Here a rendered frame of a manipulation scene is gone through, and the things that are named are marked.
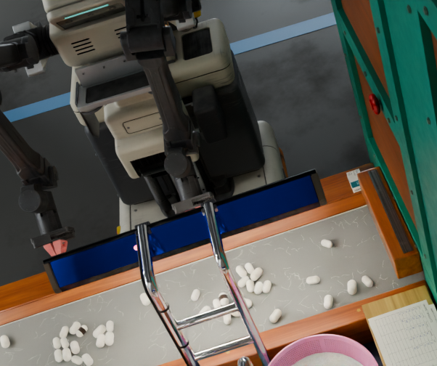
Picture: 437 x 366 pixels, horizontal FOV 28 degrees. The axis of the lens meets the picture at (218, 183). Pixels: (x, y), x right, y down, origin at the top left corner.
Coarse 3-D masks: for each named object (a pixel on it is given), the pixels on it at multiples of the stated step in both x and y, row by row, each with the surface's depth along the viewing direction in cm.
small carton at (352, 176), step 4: (348, 172) 228; (352, 172) 228; (356, 172) 227; (348, 176) 227; (352, 176) 227; (356, 176) 226; (348, 180) 228; (352, 180) 226; (356, 180) 225; (352, 184) 225; (356, 184) 224; (352, 188) 224; (356, 188) 224; (360, 188) 225
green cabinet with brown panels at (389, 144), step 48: (336, 0) 194; (384, 0) 137; (432, 0) 100; (384, 48) 146; (432, 48) 114; (384, 96) 171; (432, 96) 120; (384, 144) 203; (432, 144) 132; (432, 192) 154; (432, 240) 175
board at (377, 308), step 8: (416, 288) 198; (424, 288) 197; (392, 296) 198; (400, 296) 197; (408, 296) 197; (416, 296) 196; (424, 296) 196; (368, 304) 198; (376, 304) 198; (384, 304) 197; (392, 304) 197; (400, 304) 196; (408, 304) 195; (368, 312) 197; (376, 312) 196; (384, 312) 196; (368, 320) 195; (376, 344) 191
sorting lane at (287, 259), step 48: (288, 240) 224; (336, 240) 219; (192, 288) 222; (240, 288) 218; (288, 288) 213; (336, 288) 209; (384, 288) 205; (0, 336) 230; (48, 336) 225; (144, 336) 216; (192, 336) 211; (240, 336) 207
